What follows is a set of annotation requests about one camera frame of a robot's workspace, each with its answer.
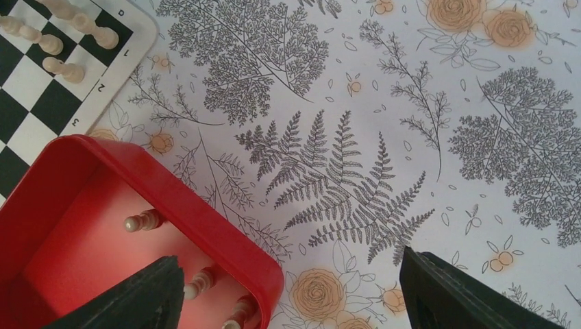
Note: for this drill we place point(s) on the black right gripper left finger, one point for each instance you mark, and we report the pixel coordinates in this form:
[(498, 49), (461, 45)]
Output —
[(151, 298)]

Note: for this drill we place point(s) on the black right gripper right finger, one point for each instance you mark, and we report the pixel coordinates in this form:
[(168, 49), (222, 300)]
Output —
[(438, 295)]

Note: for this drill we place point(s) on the white chess knight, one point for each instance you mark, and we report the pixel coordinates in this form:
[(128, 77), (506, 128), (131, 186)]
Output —
[(145, 221)]

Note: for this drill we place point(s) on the red plastic tray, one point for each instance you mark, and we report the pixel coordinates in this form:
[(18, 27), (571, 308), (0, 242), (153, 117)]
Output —
[(63, 241)]

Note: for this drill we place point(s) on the white chess piece tall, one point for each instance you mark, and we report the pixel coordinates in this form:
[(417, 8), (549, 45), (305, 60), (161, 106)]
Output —
[(72, 73)]

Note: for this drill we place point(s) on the white chess rook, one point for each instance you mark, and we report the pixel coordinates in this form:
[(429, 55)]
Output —
[(105, 37)]

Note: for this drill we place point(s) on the floral patterned tablecloth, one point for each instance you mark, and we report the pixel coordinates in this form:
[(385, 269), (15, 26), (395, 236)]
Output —
[(335, 133)]

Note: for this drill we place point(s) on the black white chessboard mat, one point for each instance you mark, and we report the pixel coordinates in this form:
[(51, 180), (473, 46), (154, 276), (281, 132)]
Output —
[(38, 106)]

